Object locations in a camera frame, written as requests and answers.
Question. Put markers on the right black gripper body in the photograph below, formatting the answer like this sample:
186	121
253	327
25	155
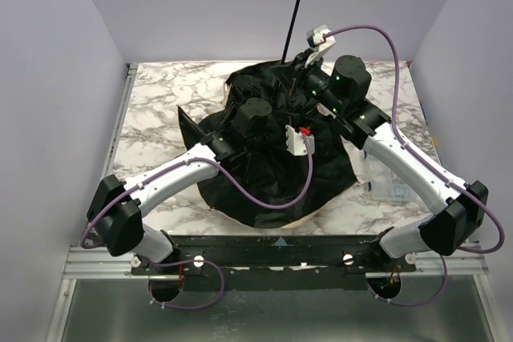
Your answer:
301	63

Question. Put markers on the beige umbrella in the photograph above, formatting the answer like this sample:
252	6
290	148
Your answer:
268	187

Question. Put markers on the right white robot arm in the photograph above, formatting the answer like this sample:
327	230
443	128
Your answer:
456	207

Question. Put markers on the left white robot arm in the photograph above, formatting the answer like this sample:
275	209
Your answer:
119	206

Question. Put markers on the clear plastic screw box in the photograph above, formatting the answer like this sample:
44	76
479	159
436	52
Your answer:
383	184

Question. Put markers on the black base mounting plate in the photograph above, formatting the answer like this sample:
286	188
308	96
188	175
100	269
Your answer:
206	263

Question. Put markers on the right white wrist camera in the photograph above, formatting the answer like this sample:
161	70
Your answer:
319	43

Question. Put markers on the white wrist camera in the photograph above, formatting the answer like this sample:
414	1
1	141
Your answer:
299	143
319	43

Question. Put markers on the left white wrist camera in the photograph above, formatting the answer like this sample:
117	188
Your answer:
299	143

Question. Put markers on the aluminium frame rail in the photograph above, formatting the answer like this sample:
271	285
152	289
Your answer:
96	264

